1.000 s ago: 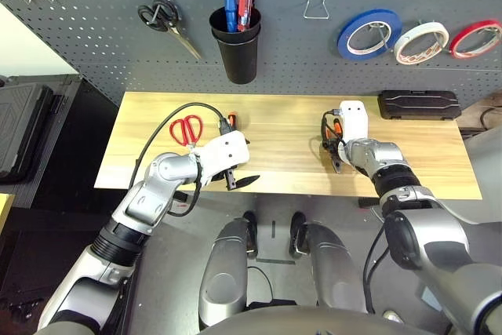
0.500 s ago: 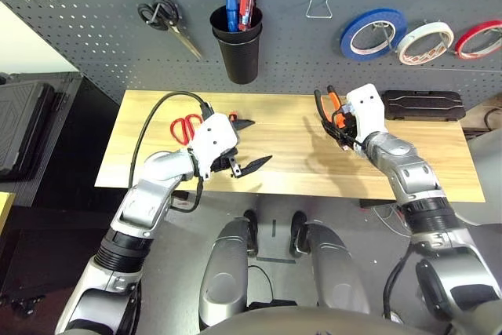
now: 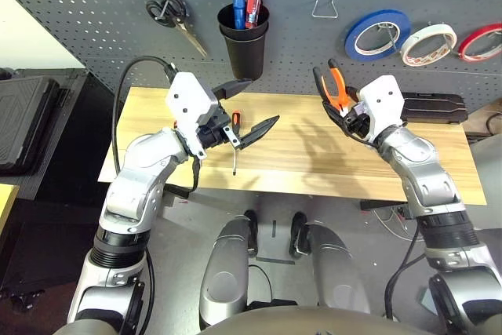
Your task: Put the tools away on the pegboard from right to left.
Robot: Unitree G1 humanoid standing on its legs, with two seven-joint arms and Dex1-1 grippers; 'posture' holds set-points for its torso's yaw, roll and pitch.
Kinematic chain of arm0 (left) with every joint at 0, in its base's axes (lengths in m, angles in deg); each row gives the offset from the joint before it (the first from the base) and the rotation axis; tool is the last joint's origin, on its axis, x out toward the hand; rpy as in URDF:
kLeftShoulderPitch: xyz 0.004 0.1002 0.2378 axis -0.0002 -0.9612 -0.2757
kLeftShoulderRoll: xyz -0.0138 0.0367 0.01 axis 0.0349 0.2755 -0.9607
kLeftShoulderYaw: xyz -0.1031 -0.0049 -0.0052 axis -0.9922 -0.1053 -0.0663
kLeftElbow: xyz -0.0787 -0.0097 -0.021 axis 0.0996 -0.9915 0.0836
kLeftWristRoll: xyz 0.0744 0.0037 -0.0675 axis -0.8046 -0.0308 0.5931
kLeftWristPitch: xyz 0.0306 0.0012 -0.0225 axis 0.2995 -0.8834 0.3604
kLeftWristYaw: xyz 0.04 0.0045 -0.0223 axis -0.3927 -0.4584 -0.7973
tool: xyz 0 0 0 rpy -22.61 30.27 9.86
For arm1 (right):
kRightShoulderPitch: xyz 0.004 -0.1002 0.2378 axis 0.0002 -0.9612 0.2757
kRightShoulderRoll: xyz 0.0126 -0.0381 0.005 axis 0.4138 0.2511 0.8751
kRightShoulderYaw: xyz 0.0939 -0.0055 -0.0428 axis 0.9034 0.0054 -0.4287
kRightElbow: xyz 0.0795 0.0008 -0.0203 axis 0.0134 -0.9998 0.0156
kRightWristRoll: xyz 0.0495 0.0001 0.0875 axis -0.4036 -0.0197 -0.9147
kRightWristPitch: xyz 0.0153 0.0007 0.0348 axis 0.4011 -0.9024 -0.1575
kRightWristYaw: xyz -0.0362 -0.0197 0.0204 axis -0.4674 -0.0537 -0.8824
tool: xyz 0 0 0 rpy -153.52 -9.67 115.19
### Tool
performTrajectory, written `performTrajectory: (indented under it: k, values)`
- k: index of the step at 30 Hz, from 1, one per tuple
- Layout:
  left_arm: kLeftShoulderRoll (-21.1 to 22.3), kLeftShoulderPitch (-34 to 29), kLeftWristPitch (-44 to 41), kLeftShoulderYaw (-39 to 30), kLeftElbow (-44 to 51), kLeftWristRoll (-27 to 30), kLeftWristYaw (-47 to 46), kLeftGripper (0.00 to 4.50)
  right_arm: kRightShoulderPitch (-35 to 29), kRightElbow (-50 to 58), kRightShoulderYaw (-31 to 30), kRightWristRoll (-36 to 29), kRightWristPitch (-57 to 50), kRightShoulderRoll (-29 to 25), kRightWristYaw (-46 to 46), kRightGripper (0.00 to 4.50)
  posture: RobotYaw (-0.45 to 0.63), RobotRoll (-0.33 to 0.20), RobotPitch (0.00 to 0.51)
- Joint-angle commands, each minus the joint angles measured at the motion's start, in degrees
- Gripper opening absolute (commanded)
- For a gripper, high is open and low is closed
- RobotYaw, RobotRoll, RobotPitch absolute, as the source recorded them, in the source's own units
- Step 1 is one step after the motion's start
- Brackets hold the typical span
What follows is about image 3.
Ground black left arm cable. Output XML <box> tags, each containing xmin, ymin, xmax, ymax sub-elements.
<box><xmin>112</xmin><ymin>55</ymin><xmax>201</xmax><ymax>195</ymax></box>

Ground black-handled scissors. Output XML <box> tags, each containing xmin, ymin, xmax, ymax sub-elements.
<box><xmin>145</xmin><ymin>0</ymin><xmax>209</xmax><ymax>58</ymax></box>

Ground black tool case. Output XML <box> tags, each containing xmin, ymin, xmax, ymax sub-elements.
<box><xmin>399</xmin><ymin>91</ymin><xmax>468</xmax><ymax>126</ymax></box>

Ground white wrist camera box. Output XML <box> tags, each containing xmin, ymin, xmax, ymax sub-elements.
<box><xmin>357</xmin><ymin>75</ymin><xmax>406</xmax><ymax>144</ymax></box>
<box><xmin>166</xmin><ymin>71</ymin><xmax>220</xmax><ymax>160</ymax></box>

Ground grey perforated pegboard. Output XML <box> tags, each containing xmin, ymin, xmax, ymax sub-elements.
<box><xmin>0</xmin><ymin>0</ymin><xmax>502</xmax><ymax>103</ymax></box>

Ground silver robot left leg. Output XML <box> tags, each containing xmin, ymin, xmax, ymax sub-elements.
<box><xmin>198</xmin><ymin>209</ymin><xmax>260</xmax><ymax>330</ymax></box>

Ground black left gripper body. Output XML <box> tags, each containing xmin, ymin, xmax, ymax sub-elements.
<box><xmin>199</xmin><ymin>109</ymin><xmax>241</xmax><ymax>150</ymax></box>

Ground blue tape roll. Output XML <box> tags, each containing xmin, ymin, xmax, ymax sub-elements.
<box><xmin>344</xmin><ymin>8</ymin><xmax>412</xmax><ymax>64</ymax></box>

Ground black plastic cup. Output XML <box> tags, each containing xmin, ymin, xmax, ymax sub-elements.
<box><xmin>216</xmin><ymin>2</ymin><xmax>271</xmax><ymax>82</ymax></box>

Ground yellow table top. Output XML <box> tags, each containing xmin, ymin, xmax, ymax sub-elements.
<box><xmin>0</xmin><ymin>184</ymin><xmax>20</xmax><ymax>234</ymax></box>

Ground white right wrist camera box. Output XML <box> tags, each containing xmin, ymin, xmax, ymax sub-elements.
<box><xmin>357</xmin><ymin>75</ymin><xmax>406</xmax><ymax>144</ymax></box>

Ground blue-handled screwdriver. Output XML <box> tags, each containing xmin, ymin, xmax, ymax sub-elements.
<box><xmin>231</xmin><ymin>0</ymin><xmax>247</xmax><ymax>31</ymax></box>

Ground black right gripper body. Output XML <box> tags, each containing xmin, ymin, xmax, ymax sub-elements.
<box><xmin>344</xmin><ymin>103</ymin><xmax>373</xmax><ymax>140</ymax></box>

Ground silver robot leg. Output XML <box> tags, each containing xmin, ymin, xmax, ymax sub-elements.
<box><xmin>289</xmin><ymin>211</ymin><xmax>372</xmax><ymax>315</ymax></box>
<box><xmin>198</xmin><ymin>209</ymin><xmax>260</xmax><ymax>330</ymax></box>

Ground wire pliers holder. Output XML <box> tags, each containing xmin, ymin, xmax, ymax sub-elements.
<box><xmin>311</xmin><ymin>0</ymin><xmax>339</xmax><ymax>19</ymax></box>

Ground orange and black pliers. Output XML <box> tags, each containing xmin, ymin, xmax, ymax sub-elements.
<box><xmin>312</xmin><ymin>58</ymin><xmax>354</xmax><ymax>118</ymax></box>

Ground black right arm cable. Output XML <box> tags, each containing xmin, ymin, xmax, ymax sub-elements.
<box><xmin>384</xmin><ymin>228</ymin><xmax>428</xmax><ymax>320</ymax></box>

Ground orange and black screwdriver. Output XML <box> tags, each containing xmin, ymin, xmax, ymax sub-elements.
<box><xmin>230</xmin><ymin>110</ymin><xmax>242</xmax><ymax>177</ymax></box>

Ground black ribbed plastic case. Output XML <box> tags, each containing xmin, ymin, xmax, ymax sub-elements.
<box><xmin>0</xmin><ymin>75</ymin><xmax>60</xmax><ymax>176</ymax></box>

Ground grey robot torso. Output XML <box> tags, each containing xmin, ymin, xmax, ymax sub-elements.
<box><xmin>54</xmin><ymin>305</ymin><xmax>432</xmax><ymax>335</ymax></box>

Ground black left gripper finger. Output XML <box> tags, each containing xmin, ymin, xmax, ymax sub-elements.
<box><xmin>213</xmin><ymin>78</ymin><xmax>254</xmax><ymax>101</ymax></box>
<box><xmin>235</xmin><ymin>115</ymin><xmax>280</xmax><ymax>151</ymax></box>

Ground grey square floor plate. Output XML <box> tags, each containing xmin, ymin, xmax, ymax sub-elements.
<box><xmin>421</xmin><ymin>286</ymin><xmax>436</xmax><ymax>311</ymax></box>

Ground red tape roll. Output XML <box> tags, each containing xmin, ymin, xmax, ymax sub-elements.
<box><xmin>457</xmin><ymin>23</ymin><xmax>502</xmax><ymax>63</ymax></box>

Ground white tape roll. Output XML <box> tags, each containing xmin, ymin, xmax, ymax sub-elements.
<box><xmin>399</xmin><ymin>24</ymin><xmax>458</xmax><ymax>68</ymax></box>

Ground black metal table foot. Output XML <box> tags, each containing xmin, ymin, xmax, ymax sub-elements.
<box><xmin>359</xmin><ymin>199</ymin><xmax>409</xmax><ymax>213</ymax></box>

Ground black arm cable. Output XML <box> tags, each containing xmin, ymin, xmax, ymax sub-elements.
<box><xmin>384</xmin><ymin>228</ymin><xmax>428</xmax><ymax>320</ymax></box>
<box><xmin>112</xmin><ymin>55</ymin><xmax>201</xmax><ymax>195</ymax></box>

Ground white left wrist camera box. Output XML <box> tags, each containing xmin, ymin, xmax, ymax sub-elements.
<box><xmin>166</xmin><ymin>71</ymin><xmax>220</xmax><ymax>160</ymax></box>

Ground silver robot right leg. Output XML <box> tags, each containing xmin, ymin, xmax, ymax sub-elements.
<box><xmin>289</xmin><ymin>211</ymin><xmax>372</xmax><ymax>315</ymax></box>

